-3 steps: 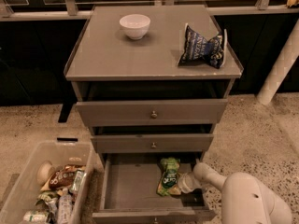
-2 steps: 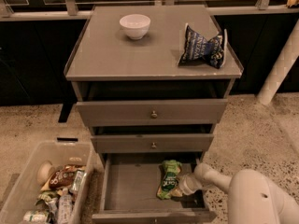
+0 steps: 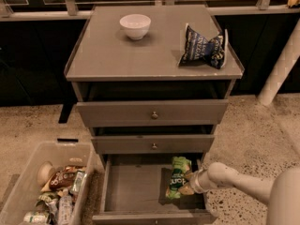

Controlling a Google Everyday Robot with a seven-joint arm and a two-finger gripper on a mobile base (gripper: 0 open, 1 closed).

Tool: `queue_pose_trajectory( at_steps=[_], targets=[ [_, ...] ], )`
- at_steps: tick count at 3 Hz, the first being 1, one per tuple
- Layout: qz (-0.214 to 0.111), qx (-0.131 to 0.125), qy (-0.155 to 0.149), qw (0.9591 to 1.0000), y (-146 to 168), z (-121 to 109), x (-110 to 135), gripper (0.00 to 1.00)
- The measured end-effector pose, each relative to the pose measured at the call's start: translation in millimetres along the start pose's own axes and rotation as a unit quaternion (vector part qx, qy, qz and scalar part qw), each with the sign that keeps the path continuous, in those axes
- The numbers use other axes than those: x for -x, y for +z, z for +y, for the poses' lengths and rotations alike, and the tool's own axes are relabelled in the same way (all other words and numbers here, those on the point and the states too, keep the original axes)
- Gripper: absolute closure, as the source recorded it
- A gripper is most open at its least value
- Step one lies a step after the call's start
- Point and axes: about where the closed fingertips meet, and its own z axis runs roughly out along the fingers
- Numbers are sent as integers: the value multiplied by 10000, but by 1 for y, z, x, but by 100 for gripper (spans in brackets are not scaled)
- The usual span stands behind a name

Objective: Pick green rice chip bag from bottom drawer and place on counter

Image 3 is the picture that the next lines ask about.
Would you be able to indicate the blue vinegar chip bag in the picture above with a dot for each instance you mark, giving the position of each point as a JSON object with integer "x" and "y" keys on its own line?
{"x": 199, "y": 48}

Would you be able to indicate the green rice chip bag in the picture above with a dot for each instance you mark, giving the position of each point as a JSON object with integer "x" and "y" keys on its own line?
{"x": 180, "y": 166}

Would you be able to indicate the beige wooden mushroom object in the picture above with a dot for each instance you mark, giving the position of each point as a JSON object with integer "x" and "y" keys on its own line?
{"x": 45, "y": 172}

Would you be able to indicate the white ceramic bowl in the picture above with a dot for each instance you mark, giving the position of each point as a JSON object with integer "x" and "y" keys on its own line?
{"x": 135, "y": 26}

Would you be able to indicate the grey drawer cabinet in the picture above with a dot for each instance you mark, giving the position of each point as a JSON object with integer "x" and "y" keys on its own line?
{"x": 109, "y": 66}

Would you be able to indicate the clear plastic storage bin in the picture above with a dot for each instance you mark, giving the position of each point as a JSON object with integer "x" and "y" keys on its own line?
{"x": 24, "y": 195}

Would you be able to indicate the grey top drawer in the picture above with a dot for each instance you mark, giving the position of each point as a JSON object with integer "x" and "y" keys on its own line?
{"x": 152, "y": 113}

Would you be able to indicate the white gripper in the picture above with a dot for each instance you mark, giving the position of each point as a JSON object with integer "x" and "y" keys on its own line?
{"x": 196, "y": 181}

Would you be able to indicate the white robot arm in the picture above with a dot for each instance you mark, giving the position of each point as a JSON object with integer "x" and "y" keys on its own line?
{"x": 281, "y": 195}

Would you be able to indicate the brown snack bag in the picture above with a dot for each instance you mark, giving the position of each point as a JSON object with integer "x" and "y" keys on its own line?
{"x": 63, "y": 178}

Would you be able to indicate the white green snack packet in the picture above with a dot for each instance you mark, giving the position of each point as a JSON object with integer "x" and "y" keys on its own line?
{"x": 37, "y": 217}

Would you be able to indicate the white diagonal pipe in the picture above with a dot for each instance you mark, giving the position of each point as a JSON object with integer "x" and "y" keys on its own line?
{"x": 282, "y": 68}

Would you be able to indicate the grey drawer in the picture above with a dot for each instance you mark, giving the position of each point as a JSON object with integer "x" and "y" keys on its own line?
{"x": 194, "y": 142}
{"x": 134, "y": 194}
{"x": 152, "y": 113}

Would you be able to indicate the clear plastic bottle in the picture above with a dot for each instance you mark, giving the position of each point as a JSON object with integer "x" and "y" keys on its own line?
{"x": 65, "y": 208}

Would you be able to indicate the small green can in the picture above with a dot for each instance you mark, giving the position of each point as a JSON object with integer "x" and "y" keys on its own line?
{"x": 77, "y": 184}

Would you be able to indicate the grey middle drawer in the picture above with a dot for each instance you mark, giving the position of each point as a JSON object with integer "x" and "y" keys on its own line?
{"x": 194, "y": 142}

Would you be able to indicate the grey bottom drawer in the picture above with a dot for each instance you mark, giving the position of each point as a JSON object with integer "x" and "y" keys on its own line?
{"x": 134, "y": 194}

